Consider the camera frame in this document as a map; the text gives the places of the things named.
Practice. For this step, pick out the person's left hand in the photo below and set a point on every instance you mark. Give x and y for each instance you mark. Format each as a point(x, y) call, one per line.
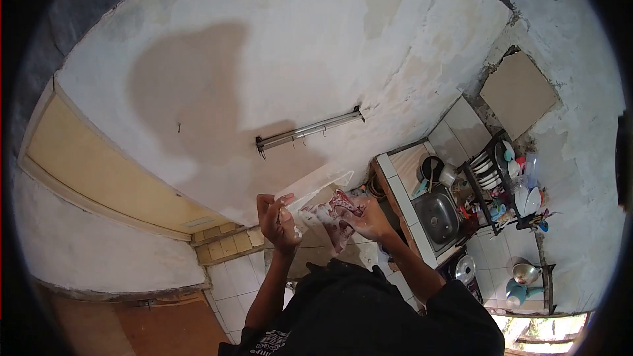
point(278, 232)

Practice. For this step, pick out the person's right hand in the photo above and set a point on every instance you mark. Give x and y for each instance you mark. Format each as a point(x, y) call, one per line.
point(371, 220)

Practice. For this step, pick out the person's left thumb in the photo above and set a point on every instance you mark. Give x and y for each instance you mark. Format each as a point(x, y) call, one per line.
point(287, 218)

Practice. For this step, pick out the person's right fingers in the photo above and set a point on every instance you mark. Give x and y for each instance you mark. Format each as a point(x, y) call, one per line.
point(352, 211)

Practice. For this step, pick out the person's left index finger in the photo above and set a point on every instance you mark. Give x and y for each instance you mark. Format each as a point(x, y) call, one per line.
point(274, 198)

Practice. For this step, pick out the clear plastic bag with red contents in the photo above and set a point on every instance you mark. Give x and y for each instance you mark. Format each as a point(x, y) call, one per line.
point(321, 212)

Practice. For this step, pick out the tiled kitchen counter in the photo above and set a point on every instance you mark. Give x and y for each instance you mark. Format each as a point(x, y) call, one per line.
point(398, 188)

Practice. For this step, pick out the steel sink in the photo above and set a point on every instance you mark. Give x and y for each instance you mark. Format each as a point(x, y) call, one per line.
point(436, 216)

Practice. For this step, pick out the black pan with spoon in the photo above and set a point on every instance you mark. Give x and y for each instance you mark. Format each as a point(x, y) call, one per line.
point(431, 165)

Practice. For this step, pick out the small metal pot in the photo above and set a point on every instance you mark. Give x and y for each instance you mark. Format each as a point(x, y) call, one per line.
point(448, 176)

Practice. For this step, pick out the person's body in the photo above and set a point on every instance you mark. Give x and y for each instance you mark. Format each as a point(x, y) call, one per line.
point(356, 316)

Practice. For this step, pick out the black stove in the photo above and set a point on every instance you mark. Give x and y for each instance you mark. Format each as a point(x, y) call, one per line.
point(452, 277)

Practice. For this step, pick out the metal pot lid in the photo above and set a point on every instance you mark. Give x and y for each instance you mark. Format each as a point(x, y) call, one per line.
point(465, 270)

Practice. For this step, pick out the black dish rack with dishes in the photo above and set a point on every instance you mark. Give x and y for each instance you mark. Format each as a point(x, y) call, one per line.
point(499, 183)

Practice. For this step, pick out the yellow door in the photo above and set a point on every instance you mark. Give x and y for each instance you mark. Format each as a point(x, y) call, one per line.
point(99, 168)

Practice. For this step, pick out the teal plastic jug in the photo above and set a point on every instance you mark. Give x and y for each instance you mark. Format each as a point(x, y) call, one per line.
point(517, 292)

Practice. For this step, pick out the shiny metal bowl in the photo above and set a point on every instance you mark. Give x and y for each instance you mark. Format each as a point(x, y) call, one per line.
point(525, 273)

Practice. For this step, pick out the metal wall hook rail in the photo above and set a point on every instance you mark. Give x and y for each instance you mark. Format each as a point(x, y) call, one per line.
point(306, 131)

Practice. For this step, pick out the beige square wall tile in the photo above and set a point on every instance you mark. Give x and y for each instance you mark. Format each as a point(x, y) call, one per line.
point(518, 94)

